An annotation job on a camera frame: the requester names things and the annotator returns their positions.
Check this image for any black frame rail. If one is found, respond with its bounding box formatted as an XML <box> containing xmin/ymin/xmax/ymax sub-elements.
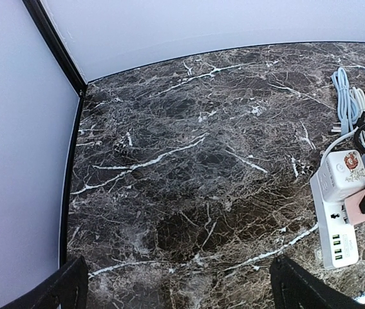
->
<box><xmin>22</xmin><ymin>1</ymin><xmax>84</xmax><ymax>269</ymax></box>

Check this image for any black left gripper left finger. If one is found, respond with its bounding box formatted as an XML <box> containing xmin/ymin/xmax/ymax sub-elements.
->
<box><xmin>3</xmin><ymin>256</ymin><xmax>88</xmax><ymax>309</ymax></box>

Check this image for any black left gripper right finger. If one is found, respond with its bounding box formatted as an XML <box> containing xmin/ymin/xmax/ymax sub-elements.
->
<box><xmin>270</xmin><ymin>256</ymin><xmax>365</xmax><ymax>309</ymax></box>

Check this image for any light blue power cable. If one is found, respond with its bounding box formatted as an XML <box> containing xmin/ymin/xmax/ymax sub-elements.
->
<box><xmin>330</xmin><ymin>66</ymin><xmax>365</xmax><ymax>174</ymax></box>

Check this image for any pink USB charger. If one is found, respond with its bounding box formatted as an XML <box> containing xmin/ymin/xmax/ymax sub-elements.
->
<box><xmin>344</xmin><ymin>189</ymin><xmax>365</xmax><ymax>226</ymax></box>

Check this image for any white cube socket adapter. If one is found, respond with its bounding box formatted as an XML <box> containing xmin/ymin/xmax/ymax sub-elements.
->
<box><xmin>317</xmin><ymin>150</ymin><xmax>365</xmax><ymax>202</ymax></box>

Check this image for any white power strip with USB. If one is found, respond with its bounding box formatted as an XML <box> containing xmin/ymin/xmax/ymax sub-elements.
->
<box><xmin>310</xmin><ymin>174</ymin><xmax>359</xmax><ymax>270</ymax></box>

